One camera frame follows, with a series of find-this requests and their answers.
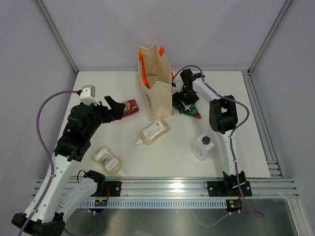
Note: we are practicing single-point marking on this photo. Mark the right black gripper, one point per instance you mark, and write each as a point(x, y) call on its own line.
point(178, 97)

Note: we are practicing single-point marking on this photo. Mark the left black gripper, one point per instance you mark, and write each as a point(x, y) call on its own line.
point(116, 109)

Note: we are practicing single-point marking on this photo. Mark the green dish soap bottle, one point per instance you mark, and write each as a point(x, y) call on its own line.
point(192, 111)

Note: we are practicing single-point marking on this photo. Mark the red Fairy dish soap bottle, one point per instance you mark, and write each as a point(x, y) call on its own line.
point(131, 107)

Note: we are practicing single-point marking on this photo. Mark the floral canvas tote bag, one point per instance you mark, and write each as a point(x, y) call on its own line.
point(156, 80)

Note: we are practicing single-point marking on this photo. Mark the clear soap bottle white label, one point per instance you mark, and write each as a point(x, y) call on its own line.
point(149, 134)

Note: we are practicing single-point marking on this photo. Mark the square bottle black cap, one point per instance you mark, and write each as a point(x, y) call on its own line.
point(203, 147)

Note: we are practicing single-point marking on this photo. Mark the clear Malory soap bottle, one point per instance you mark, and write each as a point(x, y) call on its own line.
point(111, 164)

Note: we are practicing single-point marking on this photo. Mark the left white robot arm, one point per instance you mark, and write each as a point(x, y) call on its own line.
point(48, 212)

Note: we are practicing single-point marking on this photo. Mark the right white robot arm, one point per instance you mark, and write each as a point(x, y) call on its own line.
point(226, 115)

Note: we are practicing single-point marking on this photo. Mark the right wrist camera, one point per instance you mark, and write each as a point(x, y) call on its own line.
point(177, 84)

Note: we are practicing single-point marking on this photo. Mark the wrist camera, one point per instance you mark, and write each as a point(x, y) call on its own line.
point(177, 84)
point(87, 95)

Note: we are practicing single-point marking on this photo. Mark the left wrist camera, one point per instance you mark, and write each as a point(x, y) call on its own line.
point(87, 95)

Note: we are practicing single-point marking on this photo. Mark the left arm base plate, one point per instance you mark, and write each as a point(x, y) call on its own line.
point(113, 188)

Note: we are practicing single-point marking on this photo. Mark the aluminium front rail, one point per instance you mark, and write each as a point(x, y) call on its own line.
point(196, 188)

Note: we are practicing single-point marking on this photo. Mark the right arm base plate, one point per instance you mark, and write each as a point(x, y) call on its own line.
point(218, 189)

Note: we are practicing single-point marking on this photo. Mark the white slotted cable duct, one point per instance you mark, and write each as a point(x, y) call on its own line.
point(154, 204)

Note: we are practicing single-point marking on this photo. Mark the right aluminium side rail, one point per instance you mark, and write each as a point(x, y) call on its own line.
point(274, 166)

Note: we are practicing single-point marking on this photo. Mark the left frame post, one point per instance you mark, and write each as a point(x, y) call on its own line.
point(56, 34)

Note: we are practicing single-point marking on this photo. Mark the frame post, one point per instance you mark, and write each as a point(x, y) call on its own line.
point(56, 34)
point(271, 32)

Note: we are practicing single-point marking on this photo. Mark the right frame post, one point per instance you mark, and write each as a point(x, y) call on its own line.
point(271, 32)

